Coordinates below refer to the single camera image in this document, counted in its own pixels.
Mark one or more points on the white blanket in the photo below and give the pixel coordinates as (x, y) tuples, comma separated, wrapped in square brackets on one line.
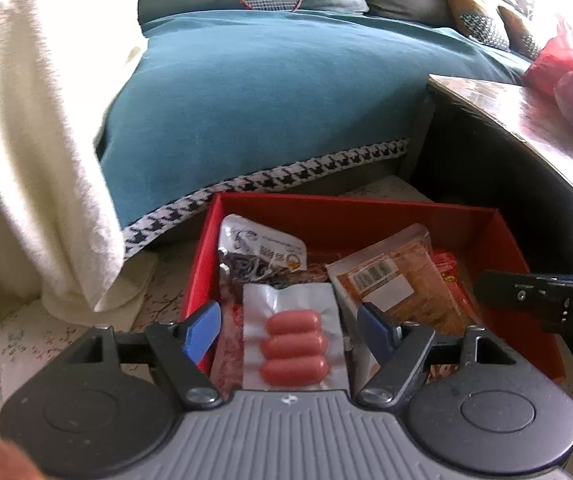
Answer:
[(31, 135)]

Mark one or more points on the floral cloth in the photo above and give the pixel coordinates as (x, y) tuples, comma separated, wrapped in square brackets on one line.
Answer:
[(21, 340)]

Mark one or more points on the yellow patterned cushion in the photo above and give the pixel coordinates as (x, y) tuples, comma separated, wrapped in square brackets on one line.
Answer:
[(473, 10), (521, 32)]

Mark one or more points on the red plastic bag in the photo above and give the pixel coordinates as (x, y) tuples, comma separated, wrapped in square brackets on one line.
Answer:
[(561, 57)]

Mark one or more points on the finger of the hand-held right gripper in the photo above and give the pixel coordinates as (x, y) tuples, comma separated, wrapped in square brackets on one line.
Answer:
[(503, 292)]

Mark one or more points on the red packet with crown print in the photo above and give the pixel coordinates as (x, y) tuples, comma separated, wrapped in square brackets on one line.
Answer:
[(229, 350)]

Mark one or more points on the teal sofa cover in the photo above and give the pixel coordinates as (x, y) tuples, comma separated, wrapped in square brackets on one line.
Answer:
[(266, 100)]

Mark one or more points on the kelp packet with white header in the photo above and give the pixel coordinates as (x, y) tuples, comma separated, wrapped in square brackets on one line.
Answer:
[(254, 250)]

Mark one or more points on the wooden side table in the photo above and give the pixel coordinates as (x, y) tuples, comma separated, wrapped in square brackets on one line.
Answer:
[(506, 160)]

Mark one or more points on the red cardboard box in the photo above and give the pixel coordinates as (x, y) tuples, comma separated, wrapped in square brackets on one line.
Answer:
[(346, 220)]

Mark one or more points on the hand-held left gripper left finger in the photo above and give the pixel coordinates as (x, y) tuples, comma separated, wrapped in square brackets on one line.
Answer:
[(201, 330)]

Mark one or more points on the clear sausage packet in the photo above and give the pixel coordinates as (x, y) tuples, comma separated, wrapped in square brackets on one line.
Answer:
[(294, 340)]

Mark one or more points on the brown tofu packet white label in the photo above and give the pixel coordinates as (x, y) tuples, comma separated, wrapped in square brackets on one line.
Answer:
[(396, 280)]

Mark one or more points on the red and yellow snack packet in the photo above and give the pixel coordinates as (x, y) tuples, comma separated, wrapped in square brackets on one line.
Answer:
[(311, 276)]

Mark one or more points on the orange spicy strip packet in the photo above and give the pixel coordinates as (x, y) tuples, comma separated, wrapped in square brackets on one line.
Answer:
[(458, 280)]

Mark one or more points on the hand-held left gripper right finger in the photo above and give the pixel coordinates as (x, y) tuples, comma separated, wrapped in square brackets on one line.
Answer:
[(376, 330)]

